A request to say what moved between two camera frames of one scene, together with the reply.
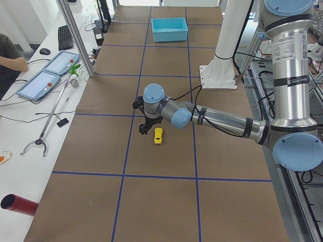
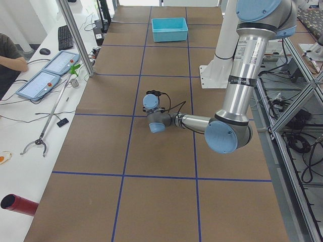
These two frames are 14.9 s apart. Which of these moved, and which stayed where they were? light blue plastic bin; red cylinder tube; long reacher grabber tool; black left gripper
Moved: black left gripper
Stayed: long reacher grabber tool; red cylinder tube; light blue plastic bin
